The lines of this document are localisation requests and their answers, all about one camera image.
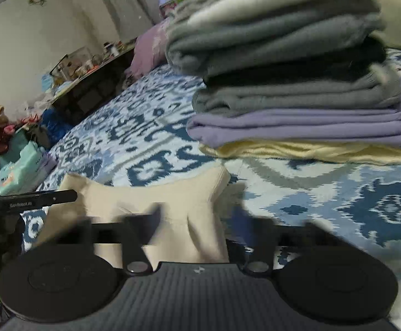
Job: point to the mint green tissue pack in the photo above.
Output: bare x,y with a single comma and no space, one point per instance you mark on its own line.
21,169

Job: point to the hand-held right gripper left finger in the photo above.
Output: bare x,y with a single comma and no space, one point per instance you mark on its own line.
145,229

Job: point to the blue patterned bedspread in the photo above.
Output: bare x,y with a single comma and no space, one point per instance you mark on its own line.
135,127

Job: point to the stack of grey folded clothes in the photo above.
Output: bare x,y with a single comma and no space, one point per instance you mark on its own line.
290,76

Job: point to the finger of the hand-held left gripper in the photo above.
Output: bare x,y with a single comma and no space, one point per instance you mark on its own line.
62,197

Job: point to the blue bag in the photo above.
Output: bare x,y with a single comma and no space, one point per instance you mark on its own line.
57,126

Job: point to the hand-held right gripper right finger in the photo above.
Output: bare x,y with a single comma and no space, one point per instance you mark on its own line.
243,219

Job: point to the colourful alphabet play mat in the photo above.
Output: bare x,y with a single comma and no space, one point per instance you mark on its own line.
173,7

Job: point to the cream and purple sweatshirt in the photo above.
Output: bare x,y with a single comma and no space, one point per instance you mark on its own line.
179,200

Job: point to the purple floral pillow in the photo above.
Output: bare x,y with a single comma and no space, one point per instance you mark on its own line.
148,48

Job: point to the glass tank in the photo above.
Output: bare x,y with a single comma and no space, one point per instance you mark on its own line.
71,60

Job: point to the dark cluttered desk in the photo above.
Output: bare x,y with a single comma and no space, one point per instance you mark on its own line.
93,89

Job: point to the pale curtain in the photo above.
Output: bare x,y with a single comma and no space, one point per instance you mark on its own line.
124,3

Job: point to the dark red clothes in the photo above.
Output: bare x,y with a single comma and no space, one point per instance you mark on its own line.
7,138

